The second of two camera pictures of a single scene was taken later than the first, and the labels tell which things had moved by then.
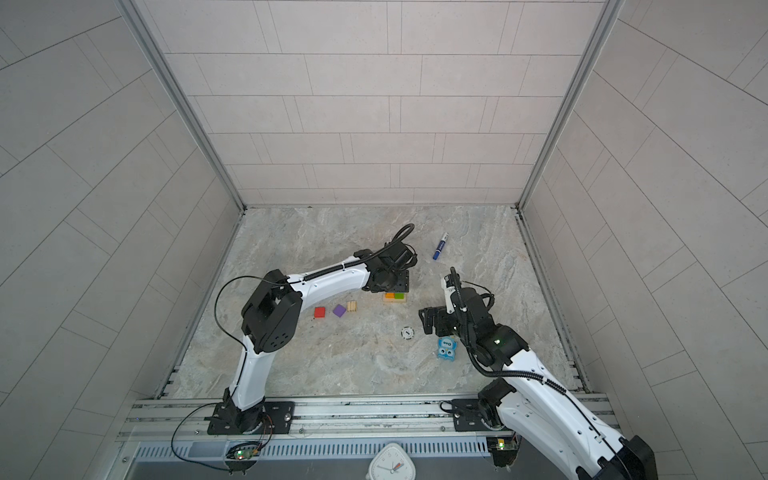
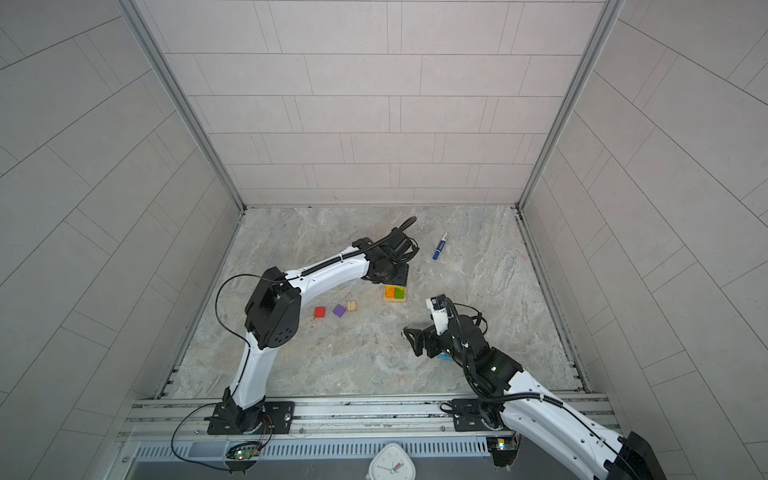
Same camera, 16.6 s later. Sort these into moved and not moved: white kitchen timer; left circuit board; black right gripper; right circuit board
Moved: black right gripper
Not moved: right circuit board; left circuit board; white kitchen timer
